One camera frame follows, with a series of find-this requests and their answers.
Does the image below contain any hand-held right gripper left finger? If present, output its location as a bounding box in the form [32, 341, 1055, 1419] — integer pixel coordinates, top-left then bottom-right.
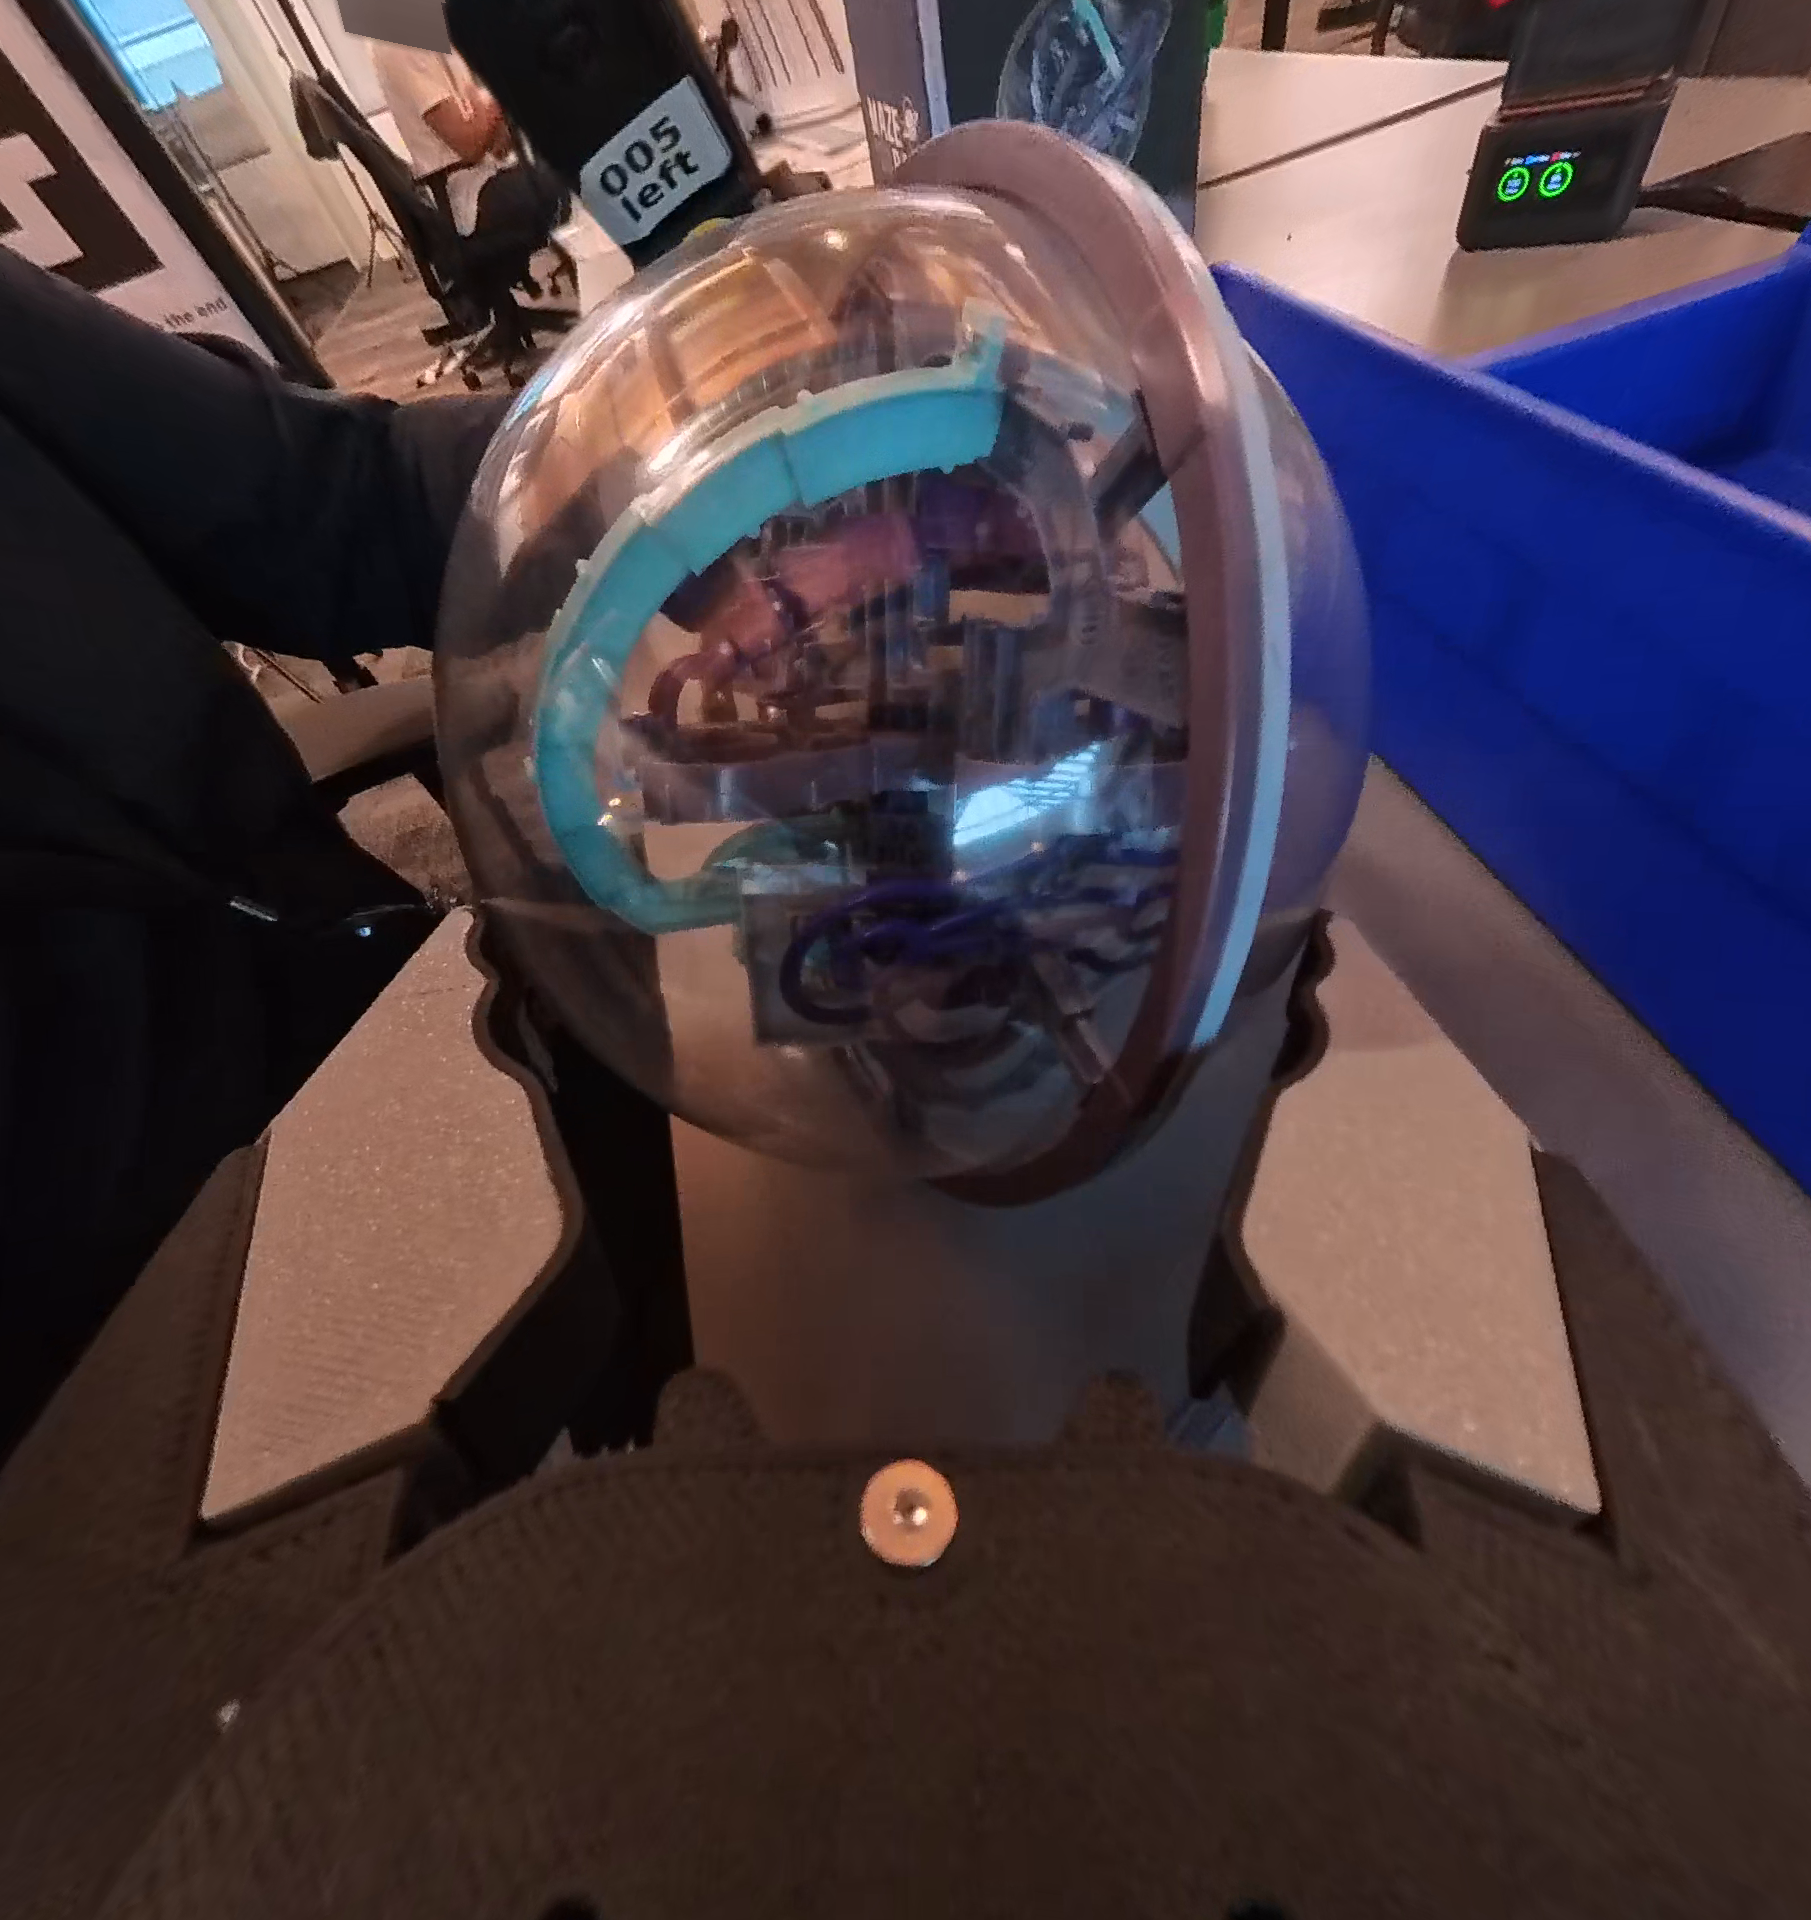
[192, 900, 697, 1549]

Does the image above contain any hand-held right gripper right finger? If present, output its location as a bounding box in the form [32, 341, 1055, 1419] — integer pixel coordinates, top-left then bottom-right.
[1175, 905, 1611, 1518]

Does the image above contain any clear plastic maze ball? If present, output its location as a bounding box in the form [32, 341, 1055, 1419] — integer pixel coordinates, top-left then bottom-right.
[431, 120, 1371, 1210]

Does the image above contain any dark maze ball packaging box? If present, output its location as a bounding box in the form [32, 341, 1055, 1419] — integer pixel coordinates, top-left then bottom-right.
[845, 0, 1201, 234]

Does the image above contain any black office chair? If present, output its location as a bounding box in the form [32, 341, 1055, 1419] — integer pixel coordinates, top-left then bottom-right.
[290, 72, 579, 378]

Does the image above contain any person's dark clothing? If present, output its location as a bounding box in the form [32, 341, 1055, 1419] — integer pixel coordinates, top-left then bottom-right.
[0, 599, 471, 1562]

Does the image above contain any grey chair armrest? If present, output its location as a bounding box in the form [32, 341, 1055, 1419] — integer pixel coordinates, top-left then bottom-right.
[230, 643, 449, 842]

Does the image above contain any black and white code banner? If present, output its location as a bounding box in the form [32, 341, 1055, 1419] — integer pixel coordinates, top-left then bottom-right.
[0, 0, 334, 384]

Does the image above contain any blue plastic bin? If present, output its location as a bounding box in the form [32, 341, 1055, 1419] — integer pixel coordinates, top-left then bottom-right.
[1209, 223, 1811, 1247]

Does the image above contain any black device with green lights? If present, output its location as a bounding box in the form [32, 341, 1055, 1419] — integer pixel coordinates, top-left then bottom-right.
[1451, 55, 1675, 251]

